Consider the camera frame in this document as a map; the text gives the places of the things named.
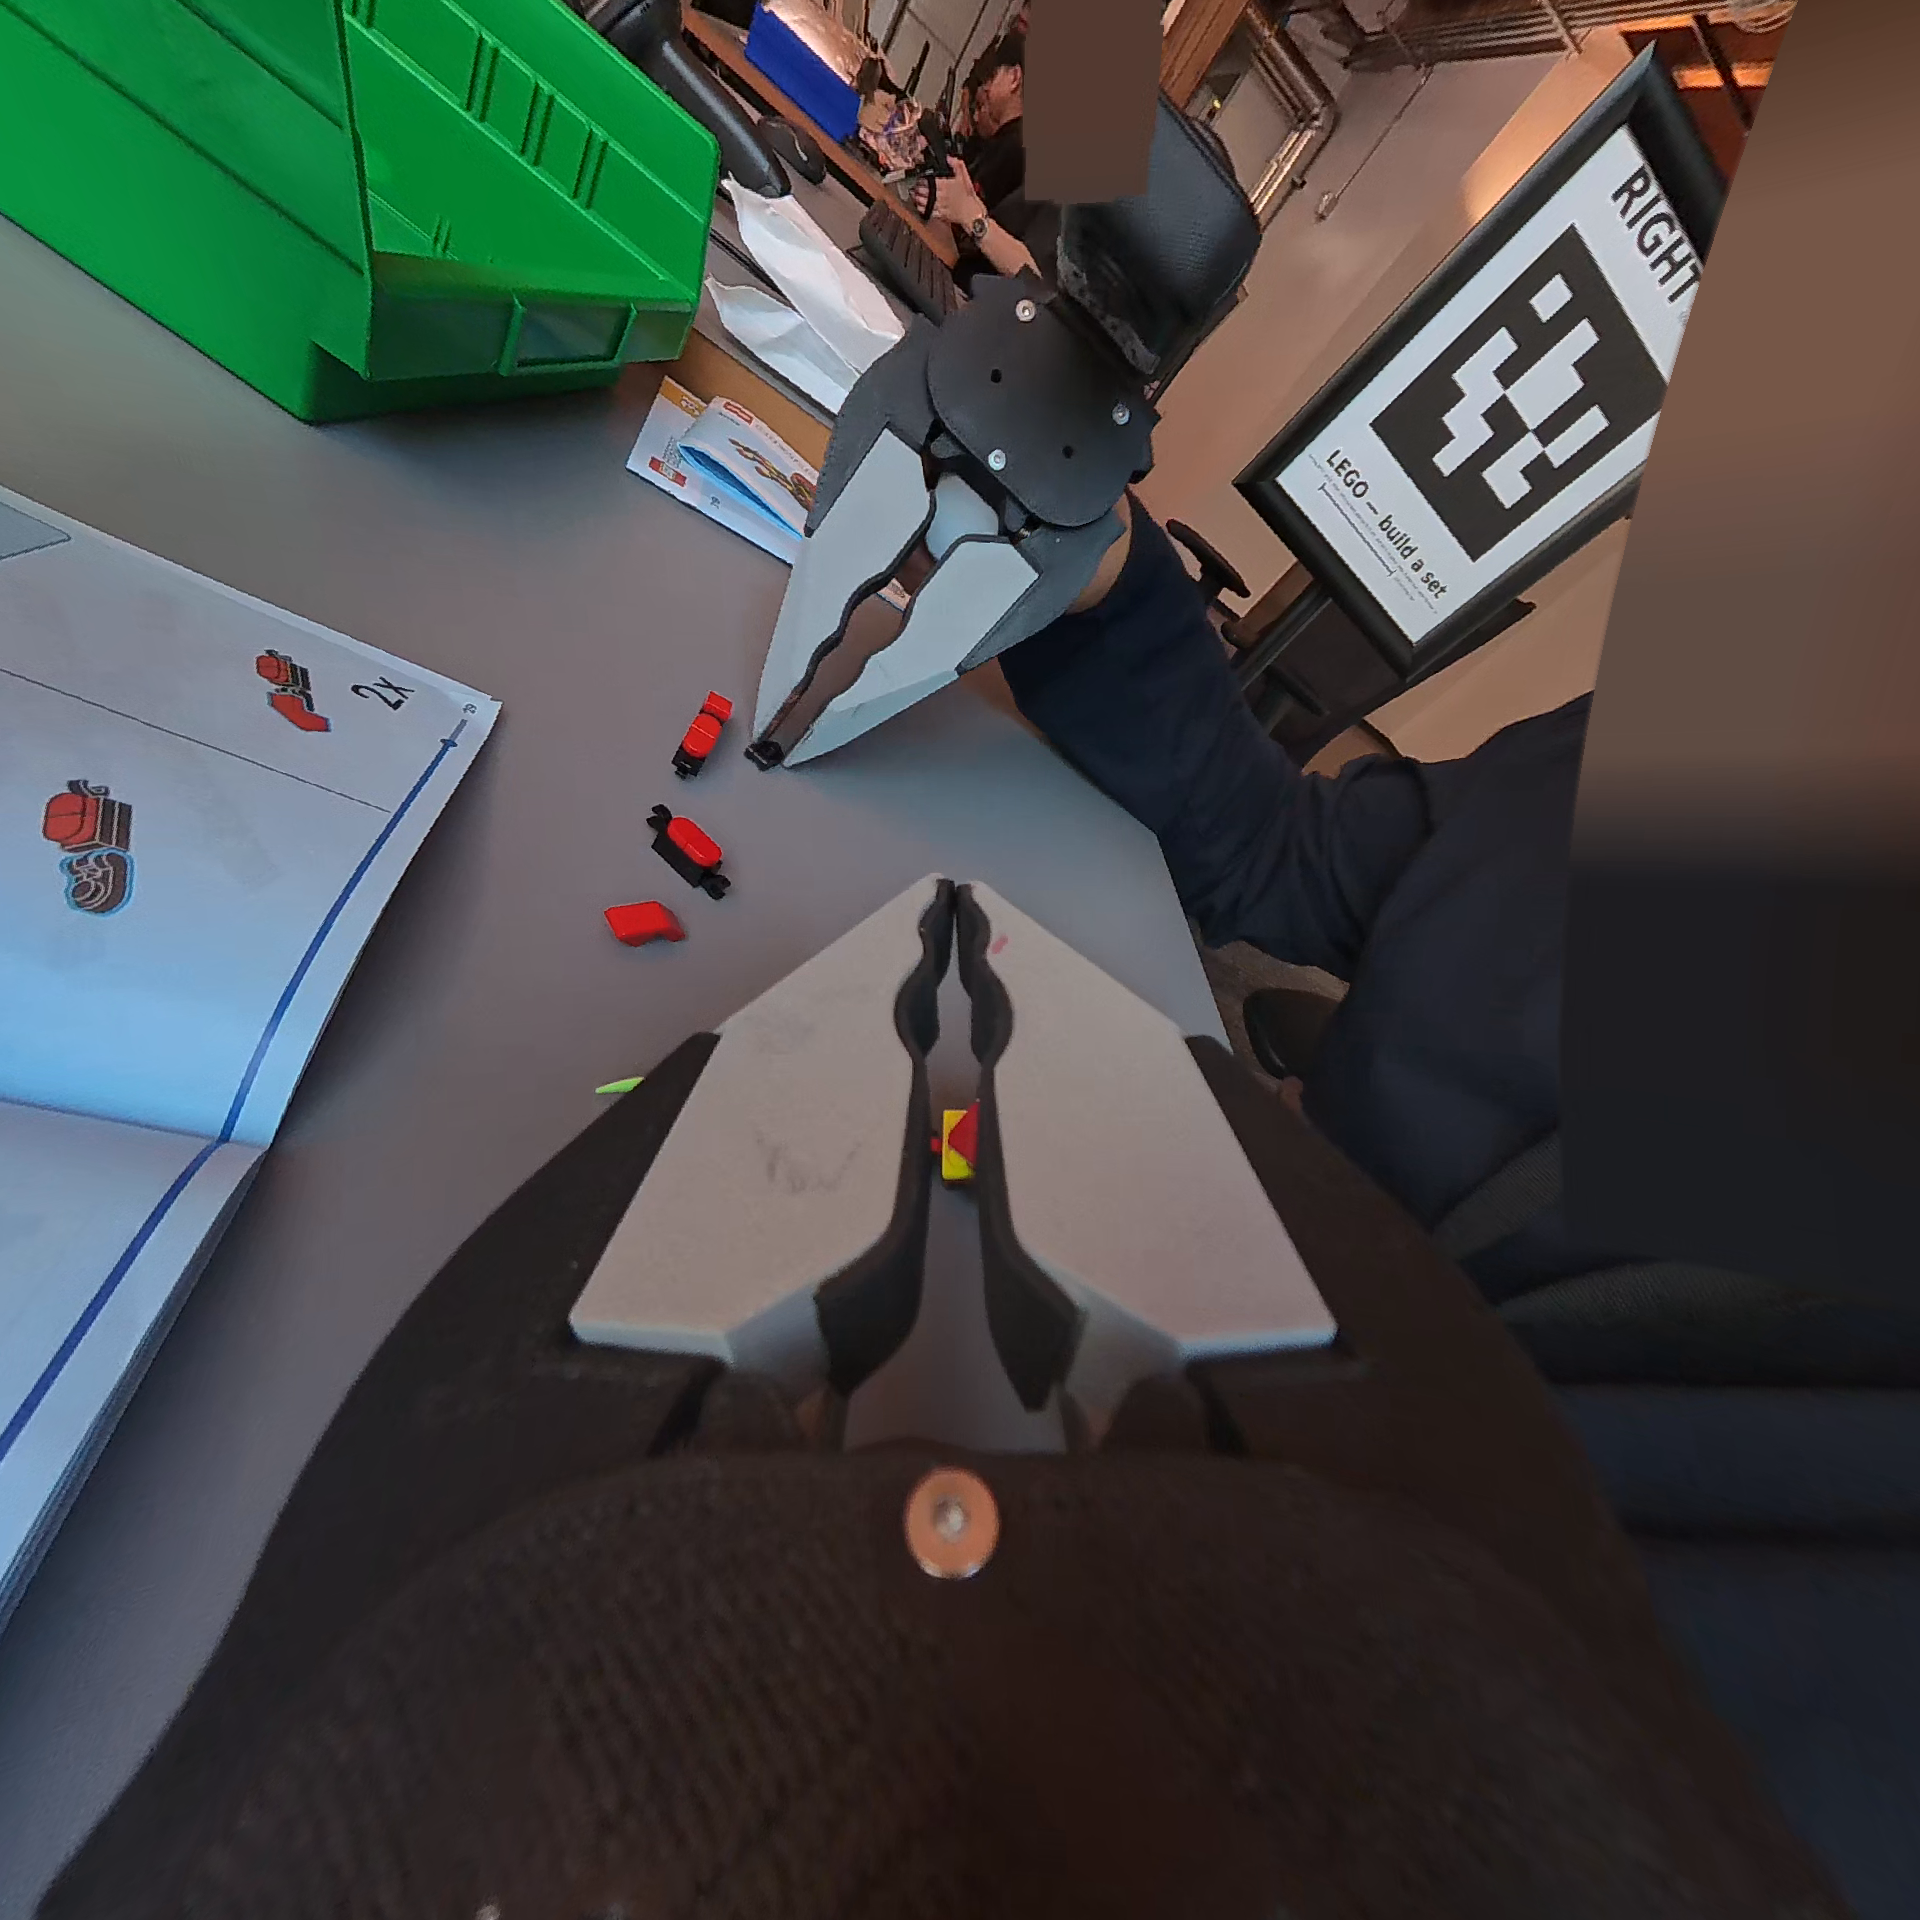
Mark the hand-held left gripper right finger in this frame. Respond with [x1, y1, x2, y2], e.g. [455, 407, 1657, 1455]
[955, 882, 1338, 1444]

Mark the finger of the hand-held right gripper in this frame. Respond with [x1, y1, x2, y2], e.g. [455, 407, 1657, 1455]
[774, 486, 1044, 771]
[751, 431, 939, 753]

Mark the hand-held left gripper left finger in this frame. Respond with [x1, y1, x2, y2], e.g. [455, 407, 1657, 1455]
[570, 878, 963, 1453]

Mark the person's right forearm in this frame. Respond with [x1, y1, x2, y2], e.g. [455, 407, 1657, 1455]
[996, 495, 1442, 946]

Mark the small instruction booklet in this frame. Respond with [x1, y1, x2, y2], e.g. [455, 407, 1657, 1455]
[624, 375, 827, 567]

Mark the black keyboard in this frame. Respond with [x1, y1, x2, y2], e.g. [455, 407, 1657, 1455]
[860, 194, 963, 325]

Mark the white paper bag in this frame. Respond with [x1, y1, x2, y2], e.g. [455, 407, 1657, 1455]
[704, 181, 916, 419]

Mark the black sign stand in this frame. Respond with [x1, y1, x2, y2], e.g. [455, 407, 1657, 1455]
[1223, 593, 1539, 759]

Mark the person's dark clothed body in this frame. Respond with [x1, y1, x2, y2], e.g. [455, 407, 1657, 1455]
[1306, 698, 1920, 1920]

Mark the blue box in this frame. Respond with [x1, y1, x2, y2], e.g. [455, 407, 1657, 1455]
[745, 5, 873, 127]

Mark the black framed tag sign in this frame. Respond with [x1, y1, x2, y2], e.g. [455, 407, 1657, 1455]
[1233, 41, 1728, 676]

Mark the black handheld device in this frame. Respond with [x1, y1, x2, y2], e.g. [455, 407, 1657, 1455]
[593, 0, 794, 196]

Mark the large open instruction booklet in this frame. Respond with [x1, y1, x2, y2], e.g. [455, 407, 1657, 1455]
[0, 482, 504, 1630]

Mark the green plastic storage bin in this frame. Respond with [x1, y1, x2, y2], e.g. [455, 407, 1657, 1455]
[0, 0, 722, 425]

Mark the wooden shelf rack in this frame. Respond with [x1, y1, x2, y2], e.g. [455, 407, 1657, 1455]
[1651, 0, 1779, 91]

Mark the metal wire rack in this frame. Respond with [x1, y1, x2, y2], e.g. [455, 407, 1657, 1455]
[1170, 0, 1577, 153]

